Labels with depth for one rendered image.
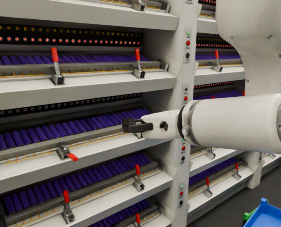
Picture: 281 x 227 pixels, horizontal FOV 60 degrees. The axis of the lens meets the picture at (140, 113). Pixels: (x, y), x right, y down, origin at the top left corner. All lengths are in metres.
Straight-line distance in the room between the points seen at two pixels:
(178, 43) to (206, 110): 0.52
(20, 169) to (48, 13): 0.38
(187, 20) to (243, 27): 0.58
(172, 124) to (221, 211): 1.03
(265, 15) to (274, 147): 0.17
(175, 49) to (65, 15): 0.41
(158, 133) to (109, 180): 0.46
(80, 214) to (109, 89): 0.39
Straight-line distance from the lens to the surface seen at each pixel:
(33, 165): 0.69
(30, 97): 0.63
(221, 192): 1.37
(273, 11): 0.38
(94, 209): 0.84
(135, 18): 0.78
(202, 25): 1.00
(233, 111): 0.38
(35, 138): 0.74
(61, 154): 0.70
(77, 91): 0.67
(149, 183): 0.96
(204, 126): 0.40
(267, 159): 1.83
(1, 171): 0.68
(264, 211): 1.31
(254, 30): 0.37
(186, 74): 0.93
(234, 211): 1.45
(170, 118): 0.45
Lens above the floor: 0.80
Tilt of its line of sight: 14 degrees down
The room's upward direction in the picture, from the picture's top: straight up
